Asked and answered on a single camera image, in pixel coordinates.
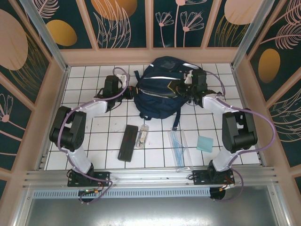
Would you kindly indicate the teal panel oval and fern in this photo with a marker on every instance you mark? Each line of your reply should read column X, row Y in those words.
column 269, row 66

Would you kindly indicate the navy blue backpack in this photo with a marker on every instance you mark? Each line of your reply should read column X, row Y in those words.
column 160, row 103

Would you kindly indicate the teal panel orange disc leaves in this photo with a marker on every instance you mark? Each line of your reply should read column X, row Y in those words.
column 113, row 9

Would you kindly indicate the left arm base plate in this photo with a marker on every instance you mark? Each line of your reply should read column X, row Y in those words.
column 103, row 176

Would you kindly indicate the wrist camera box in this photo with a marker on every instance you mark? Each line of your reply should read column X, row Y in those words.
column 198, row 77
column 111, row 83

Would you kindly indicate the teal panel large pink oval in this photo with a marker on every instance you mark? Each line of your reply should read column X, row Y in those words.
column 14, row 42

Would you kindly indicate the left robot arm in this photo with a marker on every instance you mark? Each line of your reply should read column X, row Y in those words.
column 70, row 131

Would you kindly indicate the light blue sticky notes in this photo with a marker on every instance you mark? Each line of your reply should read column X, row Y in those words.
column 204, row 143

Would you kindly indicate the teal panel pink disc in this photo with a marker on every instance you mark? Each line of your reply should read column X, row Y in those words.
column 235, row 11

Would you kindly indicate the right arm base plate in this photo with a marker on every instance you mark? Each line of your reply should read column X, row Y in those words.
column 200, row 176

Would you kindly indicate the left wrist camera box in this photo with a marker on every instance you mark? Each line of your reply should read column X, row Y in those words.
column 111, row 83

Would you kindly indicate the grey sheet metal panel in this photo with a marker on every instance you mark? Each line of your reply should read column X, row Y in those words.
column 150, row 212

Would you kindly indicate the small circuit board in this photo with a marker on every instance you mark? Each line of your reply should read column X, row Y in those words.
column 88, row 191

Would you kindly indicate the teal panel pink fern leaves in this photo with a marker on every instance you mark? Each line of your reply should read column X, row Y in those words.
column 287, row 127

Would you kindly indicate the yellow power connector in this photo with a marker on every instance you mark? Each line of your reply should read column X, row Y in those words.
column 222, row 189

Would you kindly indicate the aluminium mounting rail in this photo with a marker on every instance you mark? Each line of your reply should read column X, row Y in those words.
column 150, row 175

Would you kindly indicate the aluminium corner post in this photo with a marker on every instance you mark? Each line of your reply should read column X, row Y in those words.
column 249, row 33
column 47, row 40

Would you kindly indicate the teal panel single pink flower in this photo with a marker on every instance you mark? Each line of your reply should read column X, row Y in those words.
column 11, row 131

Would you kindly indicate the black pencil case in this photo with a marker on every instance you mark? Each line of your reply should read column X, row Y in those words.
column 128, row 143

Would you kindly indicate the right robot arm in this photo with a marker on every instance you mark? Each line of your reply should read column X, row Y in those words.
column 240, row 131

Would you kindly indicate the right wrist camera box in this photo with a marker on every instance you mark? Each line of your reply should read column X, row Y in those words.
column 198, row 77

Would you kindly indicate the teal panel orange oval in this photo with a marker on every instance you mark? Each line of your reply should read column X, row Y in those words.
column 61, row 33

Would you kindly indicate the teal panel pink flowers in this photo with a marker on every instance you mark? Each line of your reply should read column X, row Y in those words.
column 178, row 35

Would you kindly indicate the clear plastic stationery pack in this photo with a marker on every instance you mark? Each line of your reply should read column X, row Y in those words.
column 142, row 136

